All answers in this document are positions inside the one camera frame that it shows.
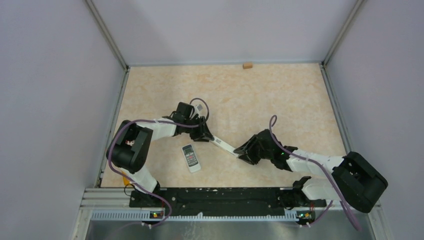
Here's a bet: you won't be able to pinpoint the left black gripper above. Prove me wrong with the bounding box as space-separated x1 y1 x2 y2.
184 116 214 143

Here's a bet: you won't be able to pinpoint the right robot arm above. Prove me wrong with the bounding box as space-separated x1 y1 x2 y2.
233 129 389 213

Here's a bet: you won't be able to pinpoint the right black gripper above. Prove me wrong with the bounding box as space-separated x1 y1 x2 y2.
234 135 273 165

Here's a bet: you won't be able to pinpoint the white grey remote control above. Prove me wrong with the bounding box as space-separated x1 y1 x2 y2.
181 144 201 173

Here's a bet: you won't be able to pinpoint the slim white remote control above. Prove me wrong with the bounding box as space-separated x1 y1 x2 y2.
211 135 239 158

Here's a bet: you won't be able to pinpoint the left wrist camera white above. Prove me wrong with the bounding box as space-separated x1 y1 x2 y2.
194 104 205 115

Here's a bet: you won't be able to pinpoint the small wooden block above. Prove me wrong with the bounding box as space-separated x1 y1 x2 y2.
242 62 253 70

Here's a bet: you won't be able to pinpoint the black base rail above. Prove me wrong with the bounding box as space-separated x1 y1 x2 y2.
129 187 327 217

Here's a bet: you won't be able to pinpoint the orange plastic frame toy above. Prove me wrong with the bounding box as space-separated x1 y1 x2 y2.
122 177 131 187

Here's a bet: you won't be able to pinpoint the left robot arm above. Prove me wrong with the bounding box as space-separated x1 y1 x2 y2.
106 102 215 207

